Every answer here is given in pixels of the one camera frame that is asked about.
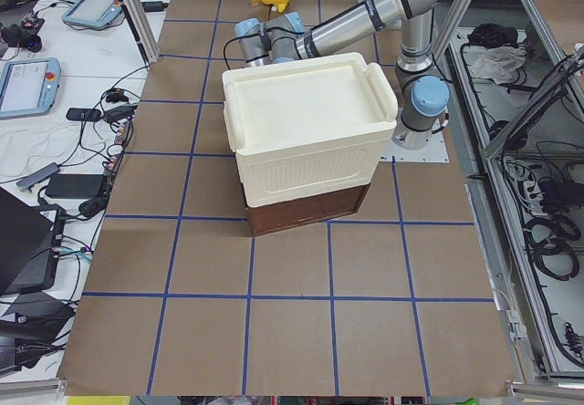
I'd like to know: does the black laptop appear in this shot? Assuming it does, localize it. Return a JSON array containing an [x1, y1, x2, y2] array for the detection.
[[1, 190, 65, 296]]

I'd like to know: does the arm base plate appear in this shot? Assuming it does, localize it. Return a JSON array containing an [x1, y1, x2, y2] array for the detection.
[[380, 131, 450, 163]]

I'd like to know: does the blue teach pendant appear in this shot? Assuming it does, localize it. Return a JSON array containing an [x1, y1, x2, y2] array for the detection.
[[1, 57, 61, 119], [61, 0, 122, 30]]

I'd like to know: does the dark wooden drawer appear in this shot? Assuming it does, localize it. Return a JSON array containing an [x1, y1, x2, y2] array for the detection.
[[245, 183, 370, 236]]

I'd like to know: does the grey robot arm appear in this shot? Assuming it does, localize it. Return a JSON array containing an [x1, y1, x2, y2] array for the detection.
[[223, 0, 449, 155]]

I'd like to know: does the aluminium frame post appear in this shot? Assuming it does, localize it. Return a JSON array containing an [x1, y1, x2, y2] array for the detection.
[[118, 0, 160, 67]]

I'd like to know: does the cream plastic storage box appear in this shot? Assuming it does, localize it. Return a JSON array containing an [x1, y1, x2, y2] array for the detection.
[[222, 53, 398, 207]]

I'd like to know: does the black power adapter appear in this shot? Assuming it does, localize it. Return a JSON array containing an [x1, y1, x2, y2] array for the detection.
[[46, 173, 104, 199]]

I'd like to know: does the white crumpled cloth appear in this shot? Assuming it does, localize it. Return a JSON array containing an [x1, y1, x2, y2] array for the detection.
[[470, 46, 527, 85]]

